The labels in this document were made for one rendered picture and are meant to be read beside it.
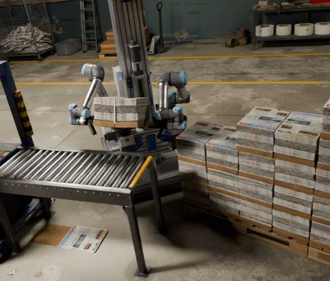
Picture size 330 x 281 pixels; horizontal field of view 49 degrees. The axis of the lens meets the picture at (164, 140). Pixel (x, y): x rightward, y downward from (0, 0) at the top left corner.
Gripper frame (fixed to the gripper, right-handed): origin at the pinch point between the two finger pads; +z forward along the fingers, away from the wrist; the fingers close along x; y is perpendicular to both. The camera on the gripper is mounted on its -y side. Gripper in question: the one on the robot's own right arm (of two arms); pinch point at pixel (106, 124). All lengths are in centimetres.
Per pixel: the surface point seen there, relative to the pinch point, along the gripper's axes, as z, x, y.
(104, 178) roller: 19, -40, -37
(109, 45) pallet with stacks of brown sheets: -278, 543, 142
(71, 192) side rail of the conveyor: -2, -53, -47
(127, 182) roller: 39, -42, -38
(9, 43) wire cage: -559, 521, 155
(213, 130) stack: 87, 33, -4
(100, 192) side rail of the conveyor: 23, -54, -44
